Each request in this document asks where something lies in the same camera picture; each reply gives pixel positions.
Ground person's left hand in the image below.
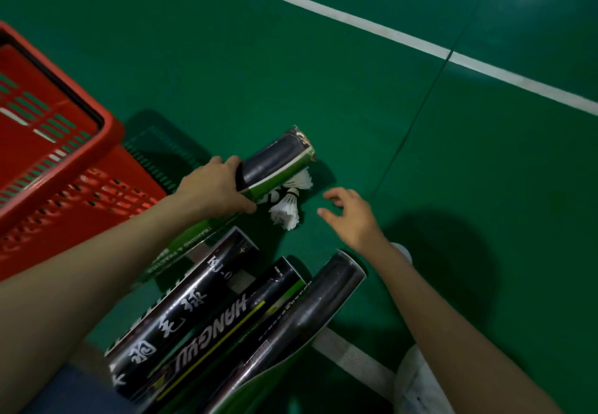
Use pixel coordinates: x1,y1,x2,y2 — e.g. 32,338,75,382
174,155,258,221

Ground person's right hand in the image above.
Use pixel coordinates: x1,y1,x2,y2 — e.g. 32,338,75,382
317,187,389,254

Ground black and green shuttlecock tube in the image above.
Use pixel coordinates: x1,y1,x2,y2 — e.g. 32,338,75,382
135,125,317,286

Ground person's left forearm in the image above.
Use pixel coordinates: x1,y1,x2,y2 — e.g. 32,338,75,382
0,192,207,414

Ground person's right forearm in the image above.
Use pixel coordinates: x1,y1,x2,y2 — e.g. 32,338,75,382
368,239,564,414

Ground white feather shuttlecock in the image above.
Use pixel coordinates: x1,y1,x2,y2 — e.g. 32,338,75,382
279,168,314,193
268,188,301,232

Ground white shoe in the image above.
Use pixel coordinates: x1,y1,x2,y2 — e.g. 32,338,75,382
390,242,414,265

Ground glossy black green-edged tube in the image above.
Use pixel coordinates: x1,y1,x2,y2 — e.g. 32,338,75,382
200,249,368,414

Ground black tube with white characters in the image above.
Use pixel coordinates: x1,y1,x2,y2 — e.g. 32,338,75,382
105,227,259,399

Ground black tube with yellow stripe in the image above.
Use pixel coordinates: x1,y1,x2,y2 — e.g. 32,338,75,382
139,255,307,414

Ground person's white clothing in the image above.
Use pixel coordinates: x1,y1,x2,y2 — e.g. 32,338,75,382
392,344,457,414

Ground red plastic shopping basket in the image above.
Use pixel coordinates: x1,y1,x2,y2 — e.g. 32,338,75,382
0,21,169,283

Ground person's blue shorts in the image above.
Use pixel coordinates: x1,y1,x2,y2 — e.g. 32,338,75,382
19,361,137,414

